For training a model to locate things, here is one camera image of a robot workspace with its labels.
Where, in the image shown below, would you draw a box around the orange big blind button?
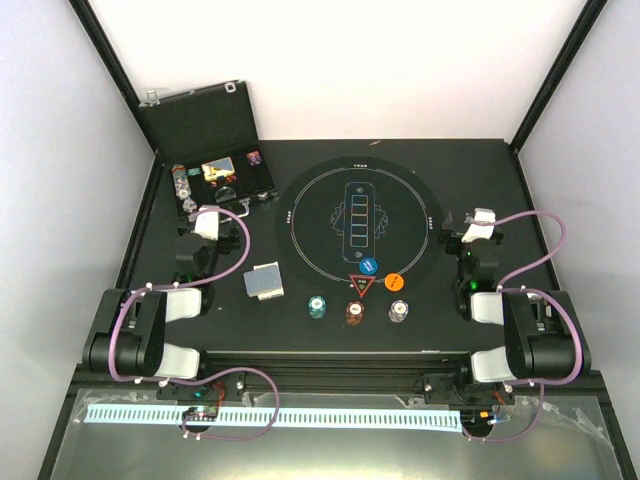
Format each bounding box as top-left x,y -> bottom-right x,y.
384,273 -> 405,292

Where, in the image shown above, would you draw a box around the blue small blind button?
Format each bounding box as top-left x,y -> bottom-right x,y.
359,257 -> 379,276

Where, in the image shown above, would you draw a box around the red triangular dealer button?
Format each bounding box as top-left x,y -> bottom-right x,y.
350,274 -> 376,298

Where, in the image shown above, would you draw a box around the green poker chip stack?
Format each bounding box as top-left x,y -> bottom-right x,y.
308,296 -> 327,319

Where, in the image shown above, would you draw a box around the orange poker chip stack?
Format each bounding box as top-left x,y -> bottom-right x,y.
345,301 -> 364,325

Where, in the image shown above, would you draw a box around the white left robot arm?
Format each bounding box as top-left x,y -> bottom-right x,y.
82,207 -> 251,399

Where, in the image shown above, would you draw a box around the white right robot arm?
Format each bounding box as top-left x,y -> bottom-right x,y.
439,208 -> 592,403

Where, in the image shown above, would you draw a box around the blue backed card deck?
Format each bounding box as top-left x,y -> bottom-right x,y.
243,262 -> 284,301

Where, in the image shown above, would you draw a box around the chip row in case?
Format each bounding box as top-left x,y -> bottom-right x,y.
171,164 -> 198,215

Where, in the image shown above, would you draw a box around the card box in case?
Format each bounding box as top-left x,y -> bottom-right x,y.
201,156 -> 236,182

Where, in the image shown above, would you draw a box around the purple chips in case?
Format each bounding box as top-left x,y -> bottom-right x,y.
246,151 -> 263,166

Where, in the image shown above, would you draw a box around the blue white poker chip stack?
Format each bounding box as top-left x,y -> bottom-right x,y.
388,300 -> 409,323

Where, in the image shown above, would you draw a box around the round black poker mat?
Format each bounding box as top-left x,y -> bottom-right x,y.
275,156 -> 443,296

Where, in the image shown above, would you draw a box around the black aluminium poker case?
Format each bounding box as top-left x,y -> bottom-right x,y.
139,80 -> 278,220

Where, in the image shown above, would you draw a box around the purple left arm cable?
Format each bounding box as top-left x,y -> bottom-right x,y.
108,207 -> 280,442

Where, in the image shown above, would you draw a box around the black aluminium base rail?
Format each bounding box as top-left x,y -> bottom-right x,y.
154,349 -> 516,406

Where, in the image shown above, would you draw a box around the white slotted cable duct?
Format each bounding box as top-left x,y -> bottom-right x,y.
83,404 -> 462,433

